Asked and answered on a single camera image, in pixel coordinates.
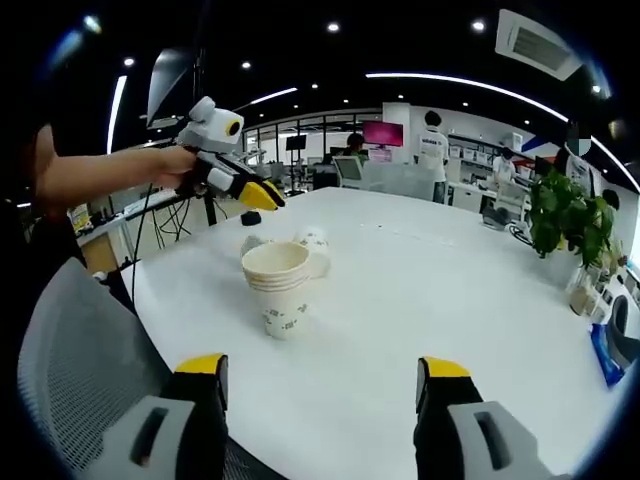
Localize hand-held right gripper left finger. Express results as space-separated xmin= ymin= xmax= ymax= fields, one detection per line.
xmin=102 ymin=352 xmax=230 ymax=480

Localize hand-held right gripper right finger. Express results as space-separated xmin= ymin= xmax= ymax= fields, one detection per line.
xmin=413 ymin=355 xmax=551 ymax=480

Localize group of white paper cups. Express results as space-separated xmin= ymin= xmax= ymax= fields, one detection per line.
xmin=239 ymin=225 xmax=332 ymax=342

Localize person's left hand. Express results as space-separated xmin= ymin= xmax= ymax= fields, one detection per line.
xmin=154 ymin=146 xmax=199 ymax=192

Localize black stand pole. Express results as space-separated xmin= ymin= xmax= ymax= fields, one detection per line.
xmin=192 ymin=44 xmax=219 ymax=227

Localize black screen on stand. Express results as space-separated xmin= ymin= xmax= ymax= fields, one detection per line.
xmin=284 ymin=133 xmax=308 ymax=196

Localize white office chair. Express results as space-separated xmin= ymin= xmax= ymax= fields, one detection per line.
xmin=332 ymin=154 xmax=365 ymax=189

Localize ceiling light strip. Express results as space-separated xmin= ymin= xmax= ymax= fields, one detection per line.
xmin=106 ymin=74 xmax=129 ymax=156
xmin=365 ymin=72 xmax=571 ymax=124

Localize red screen monitor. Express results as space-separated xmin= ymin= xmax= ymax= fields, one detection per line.
xmin=362 ymin=119 xmax=404 ymax=148

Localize white table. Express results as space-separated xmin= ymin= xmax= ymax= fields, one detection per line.
xmin=119 ymin=185 xmax=619 ymax=480

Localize translucent grey chair back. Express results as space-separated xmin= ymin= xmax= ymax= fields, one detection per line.
xmin=364 ymin=162 xmax=436 ymax=202

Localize grey mesh chair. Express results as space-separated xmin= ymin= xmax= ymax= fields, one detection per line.
xmin=17 ymin=257 xmax=281 ymax=480

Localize wooden side desk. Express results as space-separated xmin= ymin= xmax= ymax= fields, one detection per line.
xmin=74 ymin=192 xmax=211 ymax=271

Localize yellow packet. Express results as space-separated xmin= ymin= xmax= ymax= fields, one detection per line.
xmin=67 ymin=203 xmax=91 ymax=232

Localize blue packet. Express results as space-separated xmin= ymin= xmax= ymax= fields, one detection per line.
xmin=589 ymin=322 xmax=626 ymax=389

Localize person's dark shirt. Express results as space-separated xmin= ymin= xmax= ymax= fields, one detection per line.
xmin=0 ymin=199 xmax=89 ymax=281

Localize grey curved object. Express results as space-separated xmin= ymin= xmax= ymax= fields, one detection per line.
xmin=609 ymin=294 xmax=640 ymax=369

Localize grey desk device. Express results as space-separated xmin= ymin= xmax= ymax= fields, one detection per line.
xmin=482 ymin=207 xmax=511 ymax=230

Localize green potted plant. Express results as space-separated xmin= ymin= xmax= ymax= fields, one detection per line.
xmin=527 ymin=169 xmax=616 ymax=301

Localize ceiling air conditioner vent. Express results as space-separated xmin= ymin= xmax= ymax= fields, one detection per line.
xmin=494 ymin=8 xmax=584 ymax=81

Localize bundle of black cables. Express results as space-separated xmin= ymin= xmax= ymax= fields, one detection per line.
xmin=152 ymin=197 xmax=194 ymax=249

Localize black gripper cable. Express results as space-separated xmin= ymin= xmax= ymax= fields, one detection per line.
xmin=130 ymin=182 xmax=154 ymax=314

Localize coiled cable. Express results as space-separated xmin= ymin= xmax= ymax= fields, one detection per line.
xmin=507 ymin=223 xmax=534 ymax=246

